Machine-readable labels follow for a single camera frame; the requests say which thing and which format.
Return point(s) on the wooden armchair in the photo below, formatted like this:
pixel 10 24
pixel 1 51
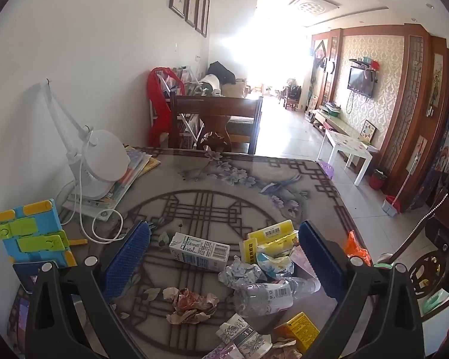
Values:
pixel 290 99

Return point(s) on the white magazine rack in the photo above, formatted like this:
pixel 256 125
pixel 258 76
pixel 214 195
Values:
pixel 189 82

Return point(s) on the framed scroll painting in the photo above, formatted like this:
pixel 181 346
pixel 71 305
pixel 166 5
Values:
pixel 437 78

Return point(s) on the red dustpan with broom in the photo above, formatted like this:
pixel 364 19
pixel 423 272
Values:
pixel 391 205

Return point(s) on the dark bag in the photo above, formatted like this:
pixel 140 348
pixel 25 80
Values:
pixel 220 73

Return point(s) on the crumpled white paper wrapper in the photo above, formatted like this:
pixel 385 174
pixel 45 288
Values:
pixel 241 273

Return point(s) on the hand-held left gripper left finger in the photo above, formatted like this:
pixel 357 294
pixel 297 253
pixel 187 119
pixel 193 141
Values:
pixel 129 254

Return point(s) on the stack of booklets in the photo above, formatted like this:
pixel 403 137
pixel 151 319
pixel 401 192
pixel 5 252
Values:
pixel 138 168

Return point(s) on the white blue milk carton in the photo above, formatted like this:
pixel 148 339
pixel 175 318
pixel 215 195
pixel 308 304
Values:
pixel 198 250

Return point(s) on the red bag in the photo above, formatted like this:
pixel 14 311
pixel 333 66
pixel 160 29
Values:
pixel 161 101

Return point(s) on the white desk lamp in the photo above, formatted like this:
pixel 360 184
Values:
pixel 104 157

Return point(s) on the framed geometric picture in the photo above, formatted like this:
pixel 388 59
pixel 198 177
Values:
pixel 367 131

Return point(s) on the low television cabinet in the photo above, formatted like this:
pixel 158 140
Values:
pixel 336 123

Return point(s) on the small orange yellow box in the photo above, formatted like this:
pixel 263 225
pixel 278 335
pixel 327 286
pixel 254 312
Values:
pixel 297 331

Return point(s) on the yellow bear print box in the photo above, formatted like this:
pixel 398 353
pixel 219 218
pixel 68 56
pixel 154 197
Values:
pixel 273 232

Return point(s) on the red bin with green rim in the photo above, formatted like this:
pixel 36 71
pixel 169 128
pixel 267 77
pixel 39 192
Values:
pixel 383 266

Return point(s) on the white diamond print box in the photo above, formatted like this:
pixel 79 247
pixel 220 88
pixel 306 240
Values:
pixel 239 334

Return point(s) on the purple patterned wrapper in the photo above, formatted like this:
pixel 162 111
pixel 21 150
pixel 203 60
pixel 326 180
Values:
pixel 220 352

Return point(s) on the small grey cup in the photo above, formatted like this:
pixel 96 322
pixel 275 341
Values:
pixel 384 258

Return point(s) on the clear plastic bottle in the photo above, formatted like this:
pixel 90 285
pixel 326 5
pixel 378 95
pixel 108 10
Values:
pixel 265 295

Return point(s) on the carved wooden chair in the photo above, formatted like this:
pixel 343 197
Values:
pixel 215 106
pixel 443 209

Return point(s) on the small red waste can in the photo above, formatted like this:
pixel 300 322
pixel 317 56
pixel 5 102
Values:
pixel 378 181

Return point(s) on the wall television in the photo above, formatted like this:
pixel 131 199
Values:
pixel 359 80

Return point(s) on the white cloth bundle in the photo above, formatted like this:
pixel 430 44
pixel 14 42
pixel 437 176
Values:
pixel 211 84

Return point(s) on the pink strawberry snack box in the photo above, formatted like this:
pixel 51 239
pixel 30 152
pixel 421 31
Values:
pixel 301 263

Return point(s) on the purple plastic stool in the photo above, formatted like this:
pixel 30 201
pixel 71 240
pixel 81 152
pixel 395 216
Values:
pixel 327 168

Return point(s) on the blue yellow green stand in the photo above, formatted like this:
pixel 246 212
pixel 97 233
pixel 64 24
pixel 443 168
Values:
pixel 33 224

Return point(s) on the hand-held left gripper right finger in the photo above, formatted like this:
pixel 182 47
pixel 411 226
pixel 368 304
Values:
pixel 321 261

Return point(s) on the crumpled brown red wrapper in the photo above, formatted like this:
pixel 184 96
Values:
pixel 191 304

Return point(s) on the blue silver crumpled wrapper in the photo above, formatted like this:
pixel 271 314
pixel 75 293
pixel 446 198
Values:
pixel 273 265

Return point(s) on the small white table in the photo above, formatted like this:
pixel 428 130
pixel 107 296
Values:
pixel 346 144

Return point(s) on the crumpled brown paper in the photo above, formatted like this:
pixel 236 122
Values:
pixel 286 349

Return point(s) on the square ceiling lamp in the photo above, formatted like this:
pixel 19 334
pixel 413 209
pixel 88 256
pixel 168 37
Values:
pixel 314 5

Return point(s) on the orange snack bag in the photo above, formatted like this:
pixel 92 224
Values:
pixel 355 248

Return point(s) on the mint green plastic toy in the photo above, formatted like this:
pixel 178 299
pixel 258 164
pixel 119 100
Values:
pixel 434 301

